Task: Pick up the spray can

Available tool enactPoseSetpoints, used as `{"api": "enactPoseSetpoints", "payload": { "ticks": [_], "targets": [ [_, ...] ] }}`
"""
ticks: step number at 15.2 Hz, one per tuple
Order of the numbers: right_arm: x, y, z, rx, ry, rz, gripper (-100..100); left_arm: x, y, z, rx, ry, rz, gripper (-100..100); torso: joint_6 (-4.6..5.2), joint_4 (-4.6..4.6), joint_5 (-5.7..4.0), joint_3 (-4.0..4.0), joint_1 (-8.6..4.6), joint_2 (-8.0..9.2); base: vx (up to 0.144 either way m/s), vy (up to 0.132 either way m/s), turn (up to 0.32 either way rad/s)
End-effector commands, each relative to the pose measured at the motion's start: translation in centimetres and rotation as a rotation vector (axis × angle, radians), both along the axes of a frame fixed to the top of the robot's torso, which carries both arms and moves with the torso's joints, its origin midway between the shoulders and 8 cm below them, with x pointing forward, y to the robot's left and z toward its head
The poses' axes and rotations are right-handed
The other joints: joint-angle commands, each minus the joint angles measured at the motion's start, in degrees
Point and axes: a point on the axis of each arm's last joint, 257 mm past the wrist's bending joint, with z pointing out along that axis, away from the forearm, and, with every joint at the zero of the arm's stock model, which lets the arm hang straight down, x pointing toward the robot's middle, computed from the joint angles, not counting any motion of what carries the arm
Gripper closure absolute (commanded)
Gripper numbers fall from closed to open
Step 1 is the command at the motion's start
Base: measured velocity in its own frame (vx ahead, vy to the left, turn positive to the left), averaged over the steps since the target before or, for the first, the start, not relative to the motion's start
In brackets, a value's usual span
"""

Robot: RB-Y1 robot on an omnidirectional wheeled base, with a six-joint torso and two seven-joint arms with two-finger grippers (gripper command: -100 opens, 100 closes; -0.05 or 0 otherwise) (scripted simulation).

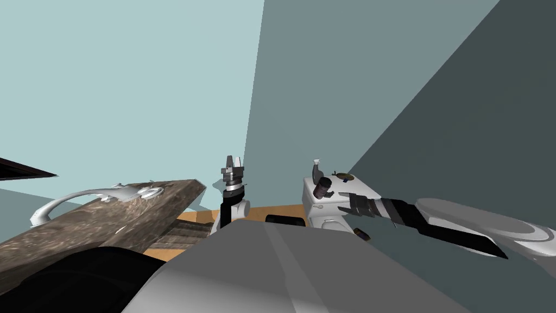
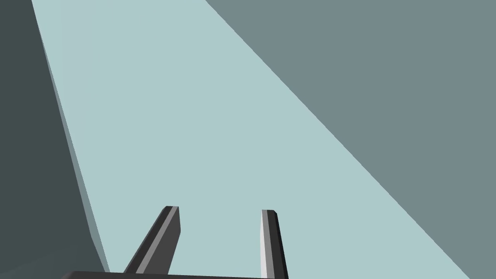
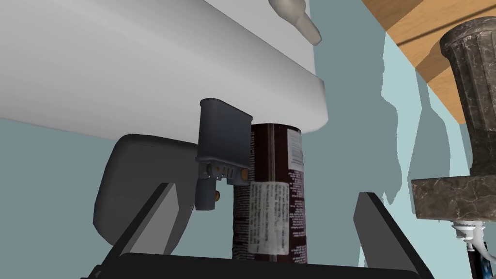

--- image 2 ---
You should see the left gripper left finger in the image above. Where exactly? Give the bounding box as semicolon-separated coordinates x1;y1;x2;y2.
124;205;181;276

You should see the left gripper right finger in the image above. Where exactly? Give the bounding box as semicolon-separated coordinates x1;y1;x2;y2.
260;209;289;279

